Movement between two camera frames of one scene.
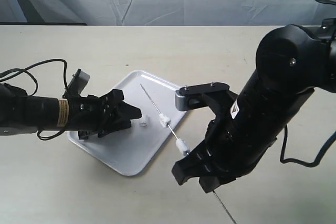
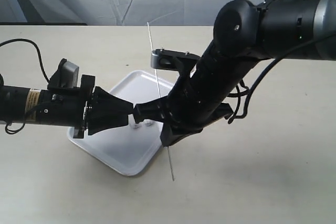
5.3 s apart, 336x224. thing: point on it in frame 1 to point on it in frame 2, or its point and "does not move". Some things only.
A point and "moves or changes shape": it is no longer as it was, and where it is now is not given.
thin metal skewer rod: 188,153 to 159,95
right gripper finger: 209,183 to 171,134
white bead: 165,120 moves or changes shape
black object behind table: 41,23 does not move
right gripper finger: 196,163 to 157,109
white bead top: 143,123 moves or changes shape
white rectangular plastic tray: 130,149 does not move
